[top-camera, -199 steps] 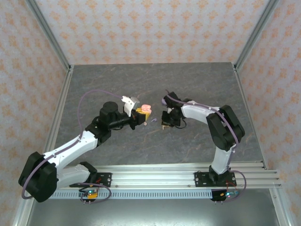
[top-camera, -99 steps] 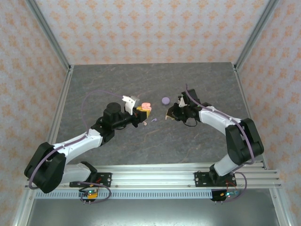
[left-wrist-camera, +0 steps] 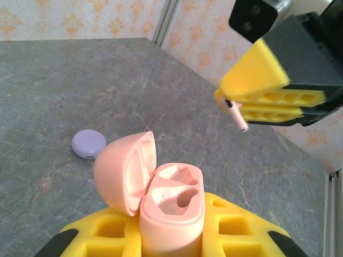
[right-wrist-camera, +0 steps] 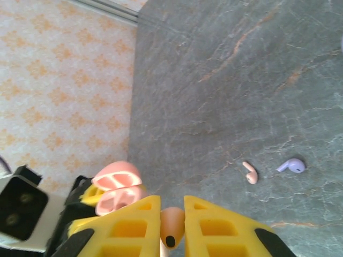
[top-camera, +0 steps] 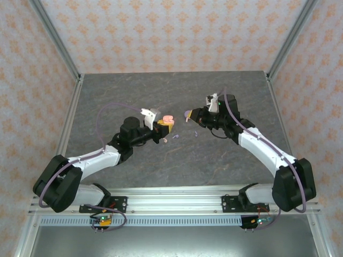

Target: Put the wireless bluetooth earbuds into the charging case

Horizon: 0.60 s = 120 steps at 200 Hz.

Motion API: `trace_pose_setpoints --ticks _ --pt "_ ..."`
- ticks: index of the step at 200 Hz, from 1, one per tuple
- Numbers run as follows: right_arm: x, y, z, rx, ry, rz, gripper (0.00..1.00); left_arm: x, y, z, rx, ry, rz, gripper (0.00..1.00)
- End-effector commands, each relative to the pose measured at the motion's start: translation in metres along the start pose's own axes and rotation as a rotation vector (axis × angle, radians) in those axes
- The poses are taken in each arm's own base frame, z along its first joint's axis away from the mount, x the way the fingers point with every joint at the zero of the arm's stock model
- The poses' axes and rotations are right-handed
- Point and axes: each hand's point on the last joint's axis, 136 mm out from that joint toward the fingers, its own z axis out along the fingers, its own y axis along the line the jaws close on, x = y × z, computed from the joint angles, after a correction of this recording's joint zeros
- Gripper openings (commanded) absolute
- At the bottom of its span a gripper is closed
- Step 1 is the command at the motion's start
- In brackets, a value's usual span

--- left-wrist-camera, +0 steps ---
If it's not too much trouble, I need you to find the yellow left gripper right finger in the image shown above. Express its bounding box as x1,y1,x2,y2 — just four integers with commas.
200,192,309,257

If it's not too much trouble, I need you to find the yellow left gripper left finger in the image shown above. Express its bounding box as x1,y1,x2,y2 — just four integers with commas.
34,207,143,257

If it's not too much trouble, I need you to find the pink wireless earbud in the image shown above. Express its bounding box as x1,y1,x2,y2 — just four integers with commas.
219,95,250,133

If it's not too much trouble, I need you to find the pink earbud charging case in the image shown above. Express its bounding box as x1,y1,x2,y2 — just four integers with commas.
93,131,205,257

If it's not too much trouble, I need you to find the purple earbud charging case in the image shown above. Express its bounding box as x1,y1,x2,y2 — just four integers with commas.
71,129,107,160

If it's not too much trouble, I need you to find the aluminium frame post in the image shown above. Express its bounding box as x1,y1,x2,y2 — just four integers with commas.
152,0,183,48
323,168,343,257

